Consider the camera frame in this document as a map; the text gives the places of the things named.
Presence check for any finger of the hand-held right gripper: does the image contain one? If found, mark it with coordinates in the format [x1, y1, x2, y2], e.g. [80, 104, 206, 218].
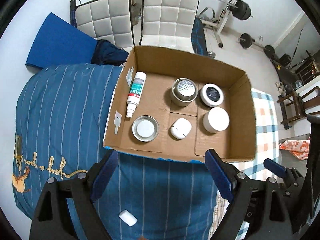
[264, 158, 305, 198]

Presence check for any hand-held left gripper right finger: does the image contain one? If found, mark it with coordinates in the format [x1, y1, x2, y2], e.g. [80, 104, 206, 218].
[204, 149, 293, 240]

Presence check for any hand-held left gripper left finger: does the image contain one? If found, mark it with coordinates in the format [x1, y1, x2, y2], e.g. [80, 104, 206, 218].
[31, 150, 119, 240]

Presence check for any cardboard box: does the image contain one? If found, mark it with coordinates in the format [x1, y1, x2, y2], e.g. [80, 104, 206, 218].
[102, 45, 257, 164]

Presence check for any white round jar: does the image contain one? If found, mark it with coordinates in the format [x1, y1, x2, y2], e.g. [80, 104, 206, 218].
[202, 107, 230, 134]

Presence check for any small white rounded case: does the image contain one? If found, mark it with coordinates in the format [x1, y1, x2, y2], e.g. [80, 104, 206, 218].
[170, 119, 192, 140]

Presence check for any shallow round metal tin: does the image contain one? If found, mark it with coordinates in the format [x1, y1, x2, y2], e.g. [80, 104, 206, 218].
[132, 115, 160, 142]

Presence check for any white jar with black lid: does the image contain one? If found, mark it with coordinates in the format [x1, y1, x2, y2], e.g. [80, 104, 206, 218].
[199, 83, 225, 108]

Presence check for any tall round metal tin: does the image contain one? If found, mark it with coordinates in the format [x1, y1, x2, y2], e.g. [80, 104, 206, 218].
[171, 78, 198, 107]

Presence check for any white spray bottle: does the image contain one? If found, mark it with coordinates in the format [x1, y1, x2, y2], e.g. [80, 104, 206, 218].
[126, 72, 147, 119]

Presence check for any grey chair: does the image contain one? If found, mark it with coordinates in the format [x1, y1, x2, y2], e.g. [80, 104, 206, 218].
[277, 134, 310, 178]

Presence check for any orange floral cloth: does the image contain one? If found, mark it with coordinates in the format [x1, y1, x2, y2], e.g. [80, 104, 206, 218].
[279, 140, 310, 160]

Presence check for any plaid blanket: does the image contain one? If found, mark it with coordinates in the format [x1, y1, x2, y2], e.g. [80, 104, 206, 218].
[210, 89, 279, 240]

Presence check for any dark wooden chair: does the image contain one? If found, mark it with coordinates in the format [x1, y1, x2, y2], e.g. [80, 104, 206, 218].
[276, 86, 320, 130]

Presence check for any blue striped blanket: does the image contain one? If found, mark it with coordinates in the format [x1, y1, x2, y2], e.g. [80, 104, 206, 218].
[11, 64, 220, 240]

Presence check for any dark blue cloth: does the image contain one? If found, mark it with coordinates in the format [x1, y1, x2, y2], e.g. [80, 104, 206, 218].
[90, 39, 130, 67]

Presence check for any small barbell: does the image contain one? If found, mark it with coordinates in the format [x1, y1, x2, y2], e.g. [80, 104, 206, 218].
[239, 33, 275, 58]

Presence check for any black weight bench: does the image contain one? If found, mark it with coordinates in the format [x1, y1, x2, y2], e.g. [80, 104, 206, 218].
[190, 17, 208, 55]

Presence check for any blue foam mat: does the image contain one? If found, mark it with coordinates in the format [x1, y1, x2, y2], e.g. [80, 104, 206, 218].
[25, 12, 98, 69]

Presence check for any white barbell rack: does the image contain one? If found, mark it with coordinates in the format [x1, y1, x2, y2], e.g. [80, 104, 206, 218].
[200, 0, 244, 48]

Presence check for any small white padded chair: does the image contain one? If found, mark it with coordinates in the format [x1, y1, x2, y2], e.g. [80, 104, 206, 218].
[74, 0, 134, 49]

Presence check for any barbell with black plates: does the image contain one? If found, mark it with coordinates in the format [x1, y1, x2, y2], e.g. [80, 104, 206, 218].
[126, 0, 253, 20]

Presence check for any large white padded chair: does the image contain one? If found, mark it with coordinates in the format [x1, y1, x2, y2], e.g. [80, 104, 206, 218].
[138, 0, 200, 53]

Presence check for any brown box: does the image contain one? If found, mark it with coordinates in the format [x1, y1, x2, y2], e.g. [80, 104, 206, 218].
[129, 0, 143, 25]

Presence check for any black and blue pole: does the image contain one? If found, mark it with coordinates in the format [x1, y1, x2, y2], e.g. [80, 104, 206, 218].
[69, 0, 82, 27]

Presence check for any grey cable row handle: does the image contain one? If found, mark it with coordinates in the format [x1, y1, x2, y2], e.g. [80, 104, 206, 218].
[199, 7, 217, 22]

